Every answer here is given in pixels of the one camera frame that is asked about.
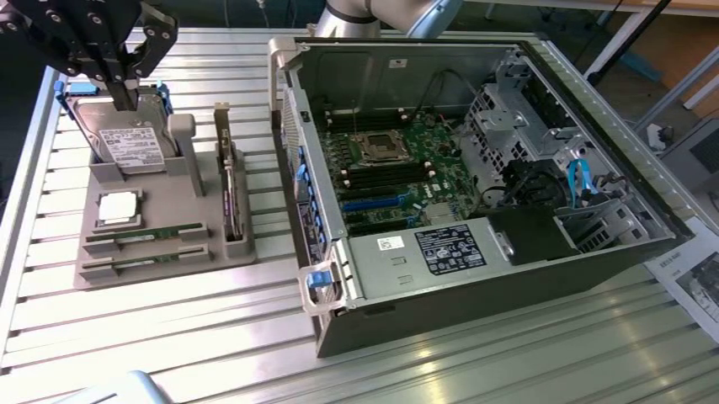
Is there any green motherboard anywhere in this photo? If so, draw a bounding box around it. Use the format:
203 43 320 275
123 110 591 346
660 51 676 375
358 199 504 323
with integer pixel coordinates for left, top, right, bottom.
316 107 484 237

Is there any black expansion slot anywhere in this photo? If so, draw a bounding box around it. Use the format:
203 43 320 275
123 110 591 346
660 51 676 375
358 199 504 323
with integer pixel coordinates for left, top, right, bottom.
346 216 420 237

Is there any black slanted pole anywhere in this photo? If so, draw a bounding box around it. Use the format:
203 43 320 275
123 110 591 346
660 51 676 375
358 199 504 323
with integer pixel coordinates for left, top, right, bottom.
587 0 676 79

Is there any grey power supply unit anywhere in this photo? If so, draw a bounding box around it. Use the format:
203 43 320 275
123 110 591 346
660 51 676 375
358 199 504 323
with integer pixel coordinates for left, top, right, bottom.
346 219 516 300

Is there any black RAM slot bank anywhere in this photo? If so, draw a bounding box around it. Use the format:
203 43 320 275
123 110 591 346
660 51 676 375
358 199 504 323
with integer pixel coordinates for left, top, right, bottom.
323 107 410 132
339 162 438 189

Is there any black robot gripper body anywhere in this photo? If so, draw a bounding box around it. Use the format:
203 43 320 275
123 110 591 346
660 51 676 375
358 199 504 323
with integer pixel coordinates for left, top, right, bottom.
0 0 145 77

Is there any green RAM stick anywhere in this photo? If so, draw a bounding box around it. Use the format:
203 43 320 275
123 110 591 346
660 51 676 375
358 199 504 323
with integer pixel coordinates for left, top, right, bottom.
81 251 204 273
87 226 203 244

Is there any blue disk caddy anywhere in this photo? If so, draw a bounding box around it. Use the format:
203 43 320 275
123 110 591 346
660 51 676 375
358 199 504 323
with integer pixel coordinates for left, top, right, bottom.
53 80 174 123

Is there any metal disk bay cage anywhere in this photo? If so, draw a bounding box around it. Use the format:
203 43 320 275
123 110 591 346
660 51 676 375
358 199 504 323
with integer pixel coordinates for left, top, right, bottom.
459 48 586 199

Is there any light blue data wire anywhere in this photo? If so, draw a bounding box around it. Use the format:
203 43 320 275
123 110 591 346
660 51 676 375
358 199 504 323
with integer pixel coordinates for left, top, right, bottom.
566 158 598 210

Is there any black wire bundle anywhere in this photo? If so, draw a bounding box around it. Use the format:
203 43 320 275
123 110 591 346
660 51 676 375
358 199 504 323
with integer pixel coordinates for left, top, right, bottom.
418 66 486 127

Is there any white power strip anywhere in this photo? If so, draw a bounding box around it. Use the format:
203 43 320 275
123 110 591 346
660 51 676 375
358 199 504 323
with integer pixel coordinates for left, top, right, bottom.
644 122 679 149

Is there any silver CPU chip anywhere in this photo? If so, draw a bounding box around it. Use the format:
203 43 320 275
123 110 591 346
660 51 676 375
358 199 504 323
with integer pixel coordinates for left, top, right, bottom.
96 194 141 224

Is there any silver hard disk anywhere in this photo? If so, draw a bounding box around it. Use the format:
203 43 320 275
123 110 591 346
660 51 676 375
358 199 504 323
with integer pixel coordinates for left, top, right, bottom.
71 94 180 176

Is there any black plastic air shroud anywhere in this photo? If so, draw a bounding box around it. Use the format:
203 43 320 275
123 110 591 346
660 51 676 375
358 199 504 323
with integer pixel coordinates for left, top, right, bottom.
486 206 583 266

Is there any grey parts rack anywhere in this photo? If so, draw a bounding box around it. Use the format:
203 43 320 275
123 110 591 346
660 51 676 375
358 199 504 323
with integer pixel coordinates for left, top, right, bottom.
72 113 255 291

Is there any white printed paper sheet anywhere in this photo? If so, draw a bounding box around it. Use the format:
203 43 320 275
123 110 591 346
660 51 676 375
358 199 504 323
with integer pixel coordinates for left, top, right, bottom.
643 216 719 333

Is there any blue expansion slot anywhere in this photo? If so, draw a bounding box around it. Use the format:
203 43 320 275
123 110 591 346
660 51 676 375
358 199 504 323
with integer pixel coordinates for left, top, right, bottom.
340 194 412 212

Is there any black graphics card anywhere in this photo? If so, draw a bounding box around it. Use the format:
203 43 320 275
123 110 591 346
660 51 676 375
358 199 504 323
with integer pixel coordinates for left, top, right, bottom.
212 100 247 244

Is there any metal CPU socket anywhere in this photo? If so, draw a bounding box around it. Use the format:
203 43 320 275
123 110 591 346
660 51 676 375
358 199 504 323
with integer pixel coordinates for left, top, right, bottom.
348 130 407 166

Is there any light blue grey object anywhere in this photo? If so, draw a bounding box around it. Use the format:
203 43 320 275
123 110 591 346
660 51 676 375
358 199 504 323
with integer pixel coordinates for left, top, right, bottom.
53 369 174 404

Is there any black open PC case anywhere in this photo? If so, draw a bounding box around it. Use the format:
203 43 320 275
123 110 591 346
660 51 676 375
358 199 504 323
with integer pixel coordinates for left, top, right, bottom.
267 35 694 359

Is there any silver chipset heat sink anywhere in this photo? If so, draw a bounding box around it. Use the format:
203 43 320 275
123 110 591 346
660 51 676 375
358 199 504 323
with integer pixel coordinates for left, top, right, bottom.
424 205 468 226

